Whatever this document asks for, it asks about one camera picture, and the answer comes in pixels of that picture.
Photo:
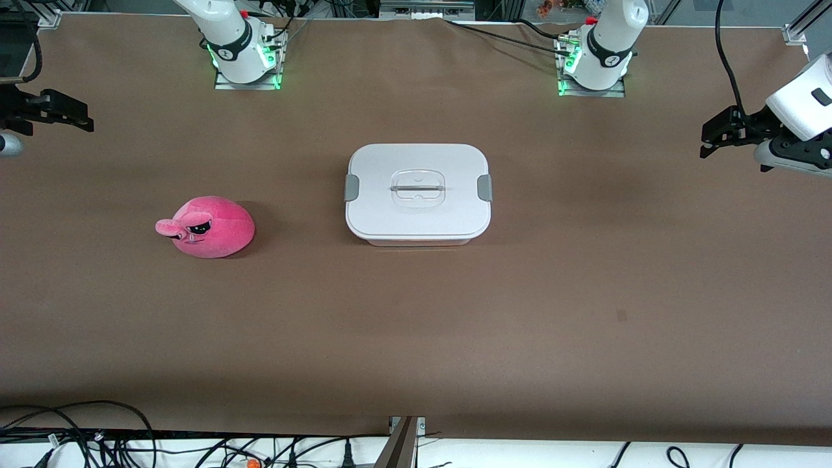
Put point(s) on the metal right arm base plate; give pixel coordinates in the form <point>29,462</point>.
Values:
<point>224,84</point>

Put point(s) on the pink translucent plastic box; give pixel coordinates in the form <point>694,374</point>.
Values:
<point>419,242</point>

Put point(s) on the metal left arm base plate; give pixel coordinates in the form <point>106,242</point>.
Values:
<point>617,92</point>

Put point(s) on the pink plush toy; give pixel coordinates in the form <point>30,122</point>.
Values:
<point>218,231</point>

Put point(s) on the black power plug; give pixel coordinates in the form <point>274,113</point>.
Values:
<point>347,455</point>

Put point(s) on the aluminium profile post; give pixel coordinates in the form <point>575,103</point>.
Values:
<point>398,445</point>

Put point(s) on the white box lid grey clips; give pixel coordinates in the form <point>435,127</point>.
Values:
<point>418,192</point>

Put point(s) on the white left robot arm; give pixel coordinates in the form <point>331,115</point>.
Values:
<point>608,45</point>

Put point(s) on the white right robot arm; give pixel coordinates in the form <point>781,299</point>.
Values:
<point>227,32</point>

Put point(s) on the aluminium frame corner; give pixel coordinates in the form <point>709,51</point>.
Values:
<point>806,23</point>
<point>49,19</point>

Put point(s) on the small orange figure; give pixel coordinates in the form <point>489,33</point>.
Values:
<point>545,8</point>

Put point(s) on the grey metal rail unit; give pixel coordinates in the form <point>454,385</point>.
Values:
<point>426,8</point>

